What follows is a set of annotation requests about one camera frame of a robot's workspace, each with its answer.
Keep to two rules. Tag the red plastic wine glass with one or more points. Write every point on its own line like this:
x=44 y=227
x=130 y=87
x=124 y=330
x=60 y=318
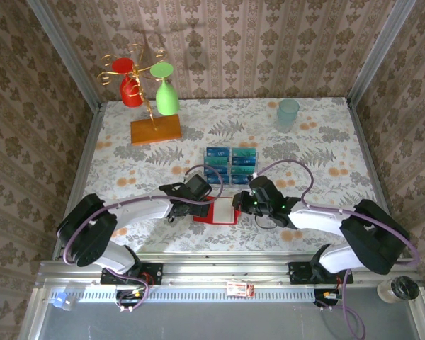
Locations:
x=131 y=95

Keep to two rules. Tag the aluminium table edge rail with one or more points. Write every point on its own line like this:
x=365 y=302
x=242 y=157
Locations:
x=374 y=177
x=80 y=177

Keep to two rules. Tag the green plastic wine glass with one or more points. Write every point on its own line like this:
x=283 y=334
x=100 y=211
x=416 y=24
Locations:
x=167 y=101

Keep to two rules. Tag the clear acrylic card stand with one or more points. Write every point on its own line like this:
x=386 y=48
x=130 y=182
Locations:
x=231 y=170

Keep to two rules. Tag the gold glass rack wooden base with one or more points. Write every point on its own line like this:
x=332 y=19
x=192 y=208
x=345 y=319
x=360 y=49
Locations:
x=156 y=129

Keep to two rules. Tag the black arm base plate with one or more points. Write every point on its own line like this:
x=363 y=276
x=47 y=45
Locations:
x=299 y=274
x=152 y=273

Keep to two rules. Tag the teal VIP card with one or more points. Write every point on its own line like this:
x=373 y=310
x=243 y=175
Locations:
x=243 y=170
x=216 y=161
x=244 y=152

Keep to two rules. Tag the red card holder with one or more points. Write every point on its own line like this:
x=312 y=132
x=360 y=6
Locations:
x=223 y=212

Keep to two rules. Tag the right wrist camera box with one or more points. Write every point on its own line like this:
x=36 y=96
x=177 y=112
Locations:
x=265 y=187

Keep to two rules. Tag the aluminium frame post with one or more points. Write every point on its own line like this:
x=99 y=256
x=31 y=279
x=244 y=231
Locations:
x=379 y=53
x=66 y=53

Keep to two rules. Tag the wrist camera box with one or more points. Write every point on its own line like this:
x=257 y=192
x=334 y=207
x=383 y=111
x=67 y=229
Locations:
x=199 y=185
x=265 y=187

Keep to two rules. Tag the small red white box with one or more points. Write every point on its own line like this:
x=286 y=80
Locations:
x=239 y=289

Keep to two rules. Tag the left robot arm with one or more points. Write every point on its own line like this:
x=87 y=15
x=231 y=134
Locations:
x=138 y=214

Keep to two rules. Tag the grey metal sheet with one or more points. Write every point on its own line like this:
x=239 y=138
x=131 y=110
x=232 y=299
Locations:
x=216 y=322

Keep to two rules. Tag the translucent teal plastic cup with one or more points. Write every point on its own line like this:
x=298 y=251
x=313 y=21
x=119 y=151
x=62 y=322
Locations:
x=288 y=113

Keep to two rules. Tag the clear jar black lid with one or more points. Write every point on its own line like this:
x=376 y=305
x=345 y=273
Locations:
x=400 y=288

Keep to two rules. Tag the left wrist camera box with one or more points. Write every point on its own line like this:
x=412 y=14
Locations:
x=199 y=185

